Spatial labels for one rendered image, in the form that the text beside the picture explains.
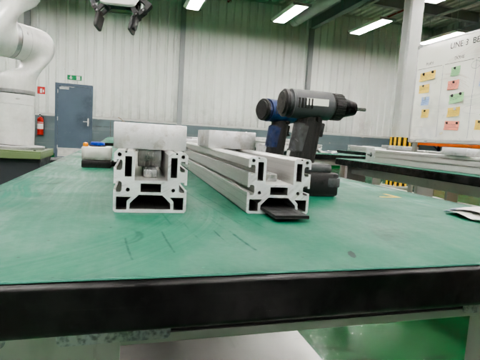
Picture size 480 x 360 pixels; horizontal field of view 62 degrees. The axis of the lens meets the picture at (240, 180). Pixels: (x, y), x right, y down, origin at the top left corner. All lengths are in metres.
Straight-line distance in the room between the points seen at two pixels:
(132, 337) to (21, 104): 1.20
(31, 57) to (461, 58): 3.60
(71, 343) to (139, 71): 12.20
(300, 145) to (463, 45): 3.54
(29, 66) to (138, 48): 11.08
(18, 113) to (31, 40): 0.25
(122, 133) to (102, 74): 11.88
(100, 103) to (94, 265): 12.10
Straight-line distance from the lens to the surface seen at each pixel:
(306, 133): 0.84
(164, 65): 12.61
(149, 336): 0.44
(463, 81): 4.20
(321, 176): 0.84
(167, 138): 0.63
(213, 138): 0.90
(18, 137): 1.54
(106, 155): 1.21
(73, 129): 12.44
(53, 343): 0.45
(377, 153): 2.82
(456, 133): 4.17
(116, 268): 0.35
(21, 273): 0.35
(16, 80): 1.55
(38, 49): 1.59
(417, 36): 9.60
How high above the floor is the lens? 0.89
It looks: 6 degrees down
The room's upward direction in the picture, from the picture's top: 4 degrees clockwise
